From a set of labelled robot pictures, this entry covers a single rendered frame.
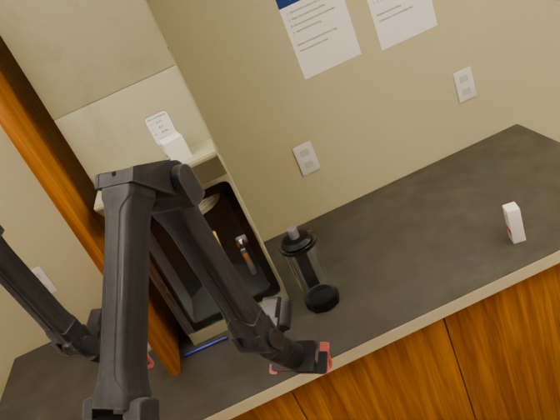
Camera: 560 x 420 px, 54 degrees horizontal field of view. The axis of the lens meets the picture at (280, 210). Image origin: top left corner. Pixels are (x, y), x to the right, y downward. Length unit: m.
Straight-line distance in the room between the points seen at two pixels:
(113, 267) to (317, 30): 1.27
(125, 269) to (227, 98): 1.15
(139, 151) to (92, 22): 0.32
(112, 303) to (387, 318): 0.88
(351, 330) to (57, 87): 0.95
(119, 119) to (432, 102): 1.15
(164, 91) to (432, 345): 0.97
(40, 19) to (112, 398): 0.89
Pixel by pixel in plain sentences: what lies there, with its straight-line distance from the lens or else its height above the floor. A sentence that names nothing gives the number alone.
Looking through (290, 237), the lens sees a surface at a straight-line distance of 1.48.
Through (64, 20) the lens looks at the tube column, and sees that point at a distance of 1.38.
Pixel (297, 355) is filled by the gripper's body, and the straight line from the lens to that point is 1.18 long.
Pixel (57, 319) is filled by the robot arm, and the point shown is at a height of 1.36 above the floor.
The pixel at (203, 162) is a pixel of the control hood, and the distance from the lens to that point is 1.32.
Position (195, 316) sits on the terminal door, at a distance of 1.64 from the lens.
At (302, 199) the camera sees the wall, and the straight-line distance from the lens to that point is 2.01.
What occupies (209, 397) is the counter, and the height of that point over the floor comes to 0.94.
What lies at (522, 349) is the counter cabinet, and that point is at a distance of 1.77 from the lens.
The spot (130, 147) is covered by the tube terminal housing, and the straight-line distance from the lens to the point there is 1.42.
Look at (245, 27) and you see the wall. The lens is 1.82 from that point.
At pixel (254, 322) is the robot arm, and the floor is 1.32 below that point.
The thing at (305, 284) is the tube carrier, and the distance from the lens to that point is 1.53.
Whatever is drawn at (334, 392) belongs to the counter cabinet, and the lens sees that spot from 1.57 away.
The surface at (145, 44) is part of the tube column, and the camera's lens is 1.37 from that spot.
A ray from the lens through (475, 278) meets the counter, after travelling 1.54.
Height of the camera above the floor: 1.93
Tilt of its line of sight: 27 degrees down
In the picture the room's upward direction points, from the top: 24 degrees counter-clockwise
